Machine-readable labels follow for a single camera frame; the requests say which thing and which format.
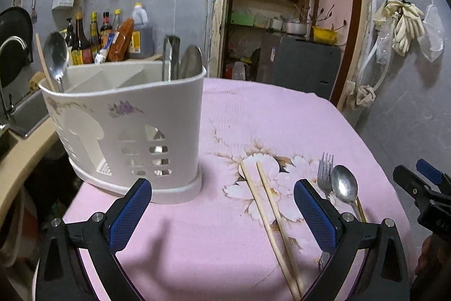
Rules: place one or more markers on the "green box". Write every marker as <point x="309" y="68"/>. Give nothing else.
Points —
<point x="243" y="19"/>

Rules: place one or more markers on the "clear plastic jug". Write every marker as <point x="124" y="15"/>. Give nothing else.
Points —
<point x="239" y="71"/>

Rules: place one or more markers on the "beige knotted rag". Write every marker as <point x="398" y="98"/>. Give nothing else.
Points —
<point x="364" y="95"/>

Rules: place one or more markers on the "white plastic utensil holder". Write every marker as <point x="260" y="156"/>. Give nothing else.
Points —
<point x="134" y="131"/>

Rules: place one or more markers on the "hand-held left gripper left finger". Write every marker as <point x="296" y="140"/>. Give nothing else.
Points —
<point x="128" y="213"/>

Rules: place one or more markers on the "beige dish scrubber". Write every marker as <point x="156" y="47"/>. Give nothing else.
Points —
<point x="36" y="80"/>

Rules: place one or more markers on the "metal fork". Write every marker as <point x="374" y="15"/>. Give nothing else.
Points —
<point x="326" y="170"/>

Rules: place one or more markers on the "worn wooden door frame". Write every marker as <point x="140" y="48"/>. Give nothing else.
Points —
<point x="220" y="4"/>

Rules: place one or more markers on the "yellow bowl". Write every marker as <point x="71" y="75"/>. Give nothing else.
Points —
<point x="325" y="34"/>

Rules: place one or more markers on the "large metal spoon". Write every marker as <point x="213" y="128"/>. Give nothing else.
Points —
<point x="191" y="63"/>

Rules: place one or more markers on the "yellow capped sauce bottle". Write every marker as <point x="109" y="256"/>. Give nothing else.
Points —
<point x="95" y="40"/>

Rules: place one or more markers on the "red labelled sauce bottle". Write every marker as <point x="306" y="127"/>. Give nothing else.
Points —
<point x="106" y="26"/>

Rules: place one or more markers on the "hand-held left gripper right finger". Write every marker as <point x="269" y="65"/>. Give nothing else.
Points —
<point x="313" y="213"/>

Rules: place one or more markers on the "small metal pot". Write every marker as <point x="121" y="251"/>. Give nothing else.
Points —
<point x="296" y="27"/>

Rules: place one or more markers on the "pink floral table cloth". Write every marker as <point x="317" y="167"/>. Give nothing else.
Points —
<point x="218" y="244"/>

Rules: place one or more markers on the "dark pump bottle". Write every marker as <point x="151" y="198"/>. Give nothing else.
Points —
<point x="70" y="36"/>

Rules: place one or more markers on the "large soy sauce bottle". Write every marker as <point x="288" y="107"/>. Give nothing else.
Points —
<point x="81" y="47"/>

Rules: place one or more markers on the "clear hanging plastic bag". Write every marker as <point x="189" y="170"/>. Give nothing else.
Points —
<point x="432" y="36"/>

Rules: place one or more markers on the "beige kitchen counter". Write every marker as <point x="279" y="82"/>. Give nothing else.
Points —
<point x="28" y="153"/>

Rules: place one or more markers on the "small metal spoon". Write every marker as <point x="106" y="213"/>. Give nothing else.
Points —
<point x="57" y="54"/>
<point x="344" y="184"/>

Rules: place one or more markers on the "grey cabinet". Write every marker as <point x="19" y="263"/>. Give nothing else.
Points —
<point x="299" y="68"/>

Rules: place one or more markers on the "curved steel faucet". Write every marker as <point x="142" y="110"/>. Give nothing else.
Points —
<point x="7" y="75"/>

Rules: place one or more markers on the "orange food packet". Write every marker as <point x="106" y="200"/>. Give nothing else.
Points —
<point x="121" y="40"/>

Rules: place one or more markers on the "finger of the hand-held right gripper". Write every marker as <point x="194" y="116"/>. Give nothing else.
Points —
<point x="428" y="170"/>
<point x="408" y="181"/>

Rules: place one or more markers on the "dry plant branches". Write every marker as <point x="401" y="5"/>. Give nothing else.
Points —
<point x="326" y="13"/>

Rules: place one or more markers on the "black frying pan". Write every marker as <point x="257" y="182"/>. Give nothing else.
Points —
<point x="16" y="26"/>

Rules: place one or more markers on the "blue and white packet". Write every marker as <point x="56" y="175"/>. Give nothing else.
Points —
<point x="104" y="52"/>

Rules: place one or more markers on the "person's right hand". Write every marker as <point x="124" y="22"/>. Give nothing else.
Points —
<point x="424" y="255"/>

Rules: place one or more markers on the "cream rubber gloves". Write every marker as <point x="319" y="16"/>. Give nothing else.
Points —
<point x="405" y="29"/>

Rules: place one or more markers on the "metal peeler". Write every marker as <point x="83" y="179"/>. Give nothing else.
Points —
<point x="33" y="4"/>

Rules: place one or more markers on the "slim yellow capped bottle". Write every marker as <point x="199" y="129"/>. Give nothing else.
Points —
<point x="117" y="20"/>

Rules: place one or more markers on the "steel kitchen sink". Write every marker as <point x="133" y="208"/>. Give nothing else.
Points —
<point x="30" y="110"/>

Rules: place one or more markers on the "dark oil jug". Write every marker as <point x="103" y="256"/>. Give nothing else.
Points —
<point x="141" y="36"/>

